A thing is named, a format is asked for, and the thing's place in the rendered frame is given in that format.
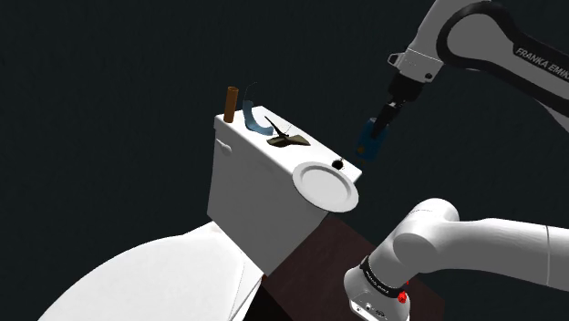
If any blue curved glass piece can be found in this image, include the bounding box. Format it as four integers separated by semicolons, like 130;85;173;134
242;81;275;136

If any dark olive folded figure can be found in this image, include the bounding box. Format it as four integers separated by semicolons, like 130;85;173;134
264;116;312;149

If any white plate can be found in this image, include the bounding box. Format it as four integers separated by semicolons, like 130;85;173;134
292;161;360;213

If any brown cylinder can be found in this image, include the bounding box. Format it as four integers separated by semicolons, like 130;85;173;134
223;86;240;124

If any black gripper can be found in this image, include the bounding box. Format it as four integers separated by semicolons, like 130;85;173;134
370;72;425;140

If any blue box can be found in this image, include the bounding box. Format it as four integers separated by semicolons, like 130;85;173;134
354;117;389;161

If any white toilet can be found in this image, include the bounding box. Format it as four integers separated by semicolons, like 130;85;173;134
37;105;363;321

